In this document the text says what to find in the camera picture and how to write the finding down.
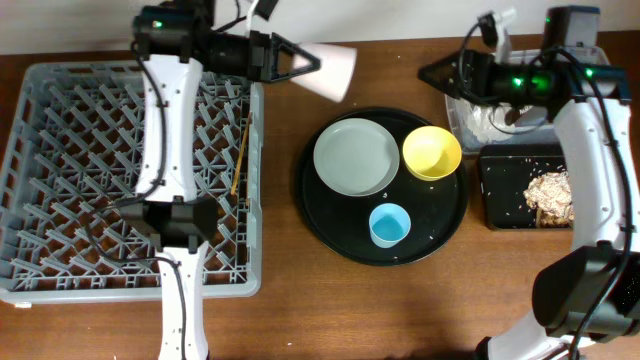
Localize white napkin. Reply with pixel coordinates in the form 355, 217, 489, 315
464, 101, 547, 143

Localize wooden chopstick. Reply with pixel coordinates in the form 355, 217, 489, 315
230, 112, 253, 196

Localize pink cup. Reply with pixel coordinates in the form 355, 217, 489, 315
292, 43, 357, 103

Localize yellow bowl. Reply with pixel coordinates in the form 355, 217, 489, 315
402, 126, 462, 181

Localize grey plate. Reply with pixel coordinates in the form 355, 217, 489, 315
312, 118, 400, 197

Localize food scraps pile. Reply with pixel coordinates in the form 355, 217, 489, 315
523, 171, 574, 228

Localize blue cup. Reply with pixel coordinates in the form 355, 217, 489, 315
368, 203, 411, 248

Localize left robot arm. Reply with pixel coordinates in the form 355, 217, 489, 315
120, 1, 321, 359

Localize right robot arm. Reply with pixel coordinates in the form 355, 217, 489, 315
418, 5, 639, 359

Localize grey dishwasher rack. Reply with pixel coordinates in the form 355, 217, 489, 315
1, 61, 263, 306

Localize black rectangular tray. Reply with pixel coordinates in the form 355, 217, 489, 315
477, 144, 572, 230

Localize clear plastic bin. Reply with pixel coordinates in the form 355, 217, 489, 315
443, 47, 611, 155

